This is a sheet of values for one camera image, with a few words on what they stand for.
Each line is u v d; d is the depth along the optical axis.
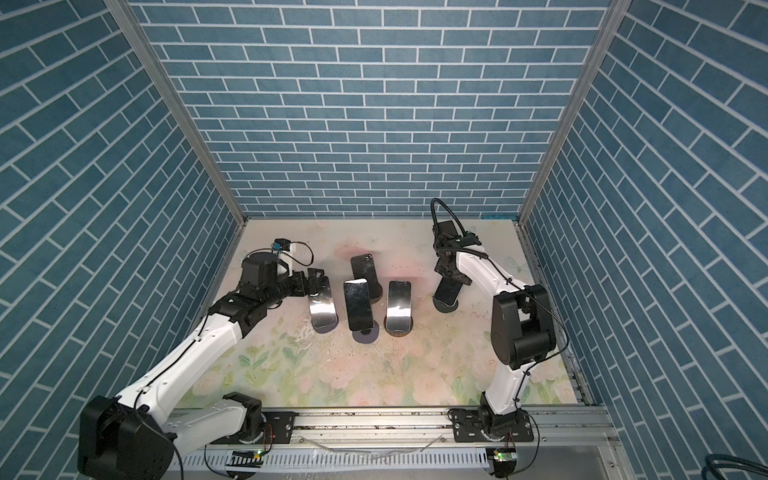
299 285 0.72
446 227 0.75
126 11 0.70
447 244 0.71
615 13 0.71
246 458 0.72
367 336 0.89
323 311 0.87
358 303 0.85
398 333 0.89
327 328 0.87
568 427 0.76
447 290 0.92
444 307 0.91
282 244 0.71
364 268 0.92
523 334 0.49
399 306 0.87
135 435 0.38
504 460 0.74
